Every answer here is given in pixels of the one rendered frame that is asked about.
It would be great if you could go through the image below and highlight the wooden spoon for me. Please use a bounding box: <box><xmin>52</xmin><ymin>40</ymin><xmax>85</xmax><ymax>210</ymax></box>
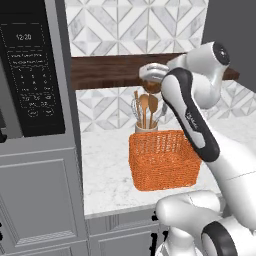
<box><xmin>139</xmin><ymin>93</ymin><xmax>150</xmax><ymax>130</ymax></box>

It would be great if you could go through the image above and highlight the grey panelled cabinet door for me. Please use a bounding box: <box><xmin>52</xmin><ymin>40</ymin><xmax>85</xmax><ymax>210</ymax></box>
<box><xmin>0</xmin><ymin>146</ymin><xmax>88</xmax><ymax>256</ymax></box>

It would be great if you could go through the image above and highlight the metal ladle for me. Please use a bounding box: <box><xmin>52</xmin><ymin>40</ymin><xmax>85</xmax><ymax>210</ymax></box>
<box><xmin>153</xmin><ymin>102</ymin><xmax>168</xmax><ymax>128</ymax></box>

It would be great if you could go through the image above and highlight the black microwave oven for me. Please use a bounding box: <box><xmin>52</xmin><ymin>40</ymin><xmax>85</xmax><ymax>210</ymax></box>
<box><xmin>0</xmin><ymin>0</ymin><xmax>67</xmax><ymax>142</ymax></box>

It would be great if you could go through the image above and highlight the brown round object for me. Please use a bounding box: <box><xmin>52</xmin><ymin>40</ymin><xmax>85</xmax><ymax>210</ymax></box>
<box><xmin>139</xmin><ymin>78</ymin><xmax>163</xmax><ymax>95</ymax></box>

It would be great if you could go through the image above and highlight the dark wooden wall shelf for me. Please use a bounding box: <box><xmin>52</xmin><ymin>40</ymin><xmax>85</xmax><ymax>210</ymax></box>
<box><xmin>70</xmin><ymin>52</ymin><xmax>241</xmax><ymax>91</ymax></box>

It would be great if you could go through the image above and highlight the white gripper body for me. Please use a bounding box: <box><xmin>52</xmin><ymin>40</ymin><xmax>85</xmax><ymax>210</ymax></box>
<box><xmin>138</xmin><ymin>62</ymin><xmax>171</xmax><ymax>83</ymax></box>

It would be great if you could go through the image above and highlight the metal whisk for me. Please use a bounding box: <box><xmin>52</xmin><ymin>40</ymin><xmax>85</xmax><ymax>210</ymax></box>
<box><xmin>130</xmin><ymin>98</ymin><xmax>142</xmax><ymax>127</ymax></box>

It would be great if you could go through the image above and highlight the white utensil pot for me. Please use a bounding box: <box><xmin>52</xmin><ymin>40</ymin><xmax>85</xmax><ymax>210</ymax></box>
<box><xmin>134</xmin><ymin>122</ymin><xmax>159</xmax><ymax>134</ymax></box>

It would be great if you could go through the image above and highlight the tall grey cabinet housing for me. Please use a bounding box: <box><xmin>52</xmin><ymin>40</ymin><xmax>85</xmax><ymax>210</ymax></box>
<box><xmin>0</xmin><ymin>0</ymin><xmax>89</xmax><ymax>256</ymax></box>

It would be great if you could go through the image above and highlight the grey drawer front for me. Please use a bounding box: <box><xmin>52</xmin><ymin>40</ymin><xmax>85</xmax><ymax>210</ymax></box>
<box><xmin>85</xmin><ymin>209</ymin><xmax>160</xmax><ymax>236</ymax></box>

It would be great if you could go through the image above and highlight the grey base cabinet door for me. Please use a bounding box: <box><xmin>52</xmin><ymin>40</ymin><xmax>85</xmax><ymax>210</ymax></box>
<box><xmin>88</xmin><ymin>229</ymin><xmax>165</xmax><ymax>256</ymax></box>

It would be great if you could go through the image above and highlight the orange woven basket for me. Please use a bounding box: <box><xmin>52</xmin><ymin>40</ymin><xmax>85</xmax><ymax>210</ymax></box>
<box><xmin>128</xmin><ymin>129</ymin><xmax>203</xmax><ymax>192</ymax></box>

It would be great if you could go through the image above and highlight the thin wooden stirrer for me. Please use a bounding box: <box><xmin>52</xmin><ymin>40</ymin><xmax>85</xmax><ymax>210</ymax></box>
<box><xmin>133</xmin><ymin>89</ymin><xmax>142</xmax><ymax>128</ymax></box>

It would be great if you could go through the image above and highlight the black microwave door handle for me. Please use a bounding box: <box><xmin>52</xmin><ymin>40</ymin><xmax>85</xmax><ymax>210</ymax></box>
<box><xmin>0</xmin><ymin>109</ymin><xmax>8</xmax><ymax>144</ymax></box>

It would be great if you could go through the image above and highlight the wooden spatula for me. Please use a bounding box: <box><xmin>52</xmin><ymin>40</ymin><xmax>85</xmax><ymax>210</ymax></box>
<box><xmin>147</xmin><ymin>94</ymin><xmax>159</xmax><ymax>130</ymax></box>

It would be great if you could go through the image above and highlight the black cabinet door handle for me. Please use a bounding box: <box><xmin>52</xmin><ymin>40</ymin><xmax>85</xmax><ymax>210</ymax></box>
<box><xmin>150</xmin><ymin>233</ymin><xmax>158</xmax><ymax>250</ymax></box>

